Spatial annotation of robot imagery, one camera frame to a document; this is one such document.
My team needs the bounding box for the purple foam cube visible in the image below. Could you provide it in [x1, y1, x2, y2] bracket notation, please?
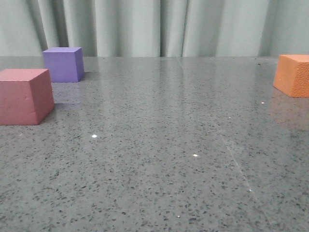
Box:
[42, 47, 84, 83]

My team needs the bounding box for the red foam cube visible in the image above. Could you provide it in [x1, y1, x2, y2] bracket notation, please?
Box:
[0, 69, 55, 125]

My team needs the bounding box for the pale green curtain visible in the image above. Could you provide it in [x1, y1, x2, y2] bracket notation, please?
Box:
[0, 0, 309, 57]

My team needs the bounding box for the orange foam cube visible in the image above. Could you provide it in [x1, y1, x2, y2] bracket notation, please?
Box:
[273, 54, 309, 98]

